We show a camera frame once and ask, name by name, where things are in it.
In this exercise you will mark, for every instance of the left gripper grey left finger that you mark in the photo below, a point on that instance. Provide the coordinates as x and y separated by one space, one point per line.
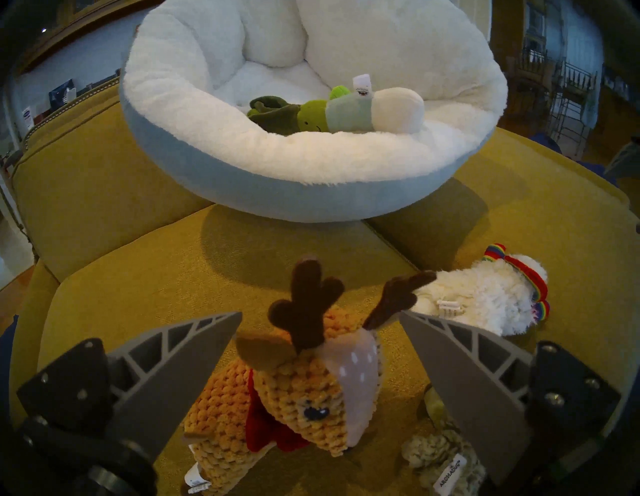
160 380

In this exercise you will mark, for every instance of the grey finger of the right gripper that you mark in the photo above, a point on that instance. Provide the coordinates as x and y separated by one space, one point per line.
627 160

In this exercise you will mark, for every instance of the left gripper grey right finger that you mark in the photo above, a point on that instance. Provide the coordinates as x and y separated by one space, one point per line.
475 395

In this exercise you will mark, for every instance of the white llama plush toy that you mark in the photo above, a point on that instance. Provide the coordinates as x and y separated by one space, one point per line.
480 300

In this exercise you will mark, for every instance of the crochet reindeer plush toy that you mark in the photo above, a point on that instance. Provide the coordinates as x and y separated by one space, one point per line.
300 390

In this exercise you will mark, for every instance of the green white leek plush toy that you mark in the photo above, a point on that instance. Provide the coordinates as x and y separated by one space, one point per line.
350 115

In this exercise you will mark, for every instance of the bright green cactus plush toy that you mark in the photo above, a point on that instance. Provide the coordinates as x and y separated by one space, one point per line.
340 91

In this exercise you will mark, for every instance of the white blue dog bed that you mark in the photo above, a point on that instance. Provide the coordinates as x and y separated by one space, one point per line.
310 165

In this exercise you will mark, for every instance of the grey shaggy plush toy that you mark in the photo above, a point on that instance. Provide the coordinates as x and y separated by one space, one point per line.
435 450

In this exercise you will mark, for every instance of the dark blue crumpled blanket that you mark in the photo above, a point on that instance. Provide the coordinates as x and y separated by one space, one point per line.
555 145

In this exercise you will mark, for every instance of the yellow sofa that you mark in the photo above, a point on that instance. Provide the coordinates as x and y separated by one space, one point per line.
150 260

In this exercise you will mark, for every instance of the white lotion bottle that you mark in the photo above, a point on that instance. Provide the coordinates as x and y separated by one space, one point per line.
27 119

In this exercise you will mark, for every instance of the dark blue box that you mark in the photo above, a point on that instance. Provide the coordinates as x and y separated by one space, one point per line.
61 92

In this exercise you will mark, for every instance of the wooden wall cabinets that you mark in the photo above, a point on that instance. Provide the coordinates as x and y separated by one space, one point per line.
65 22

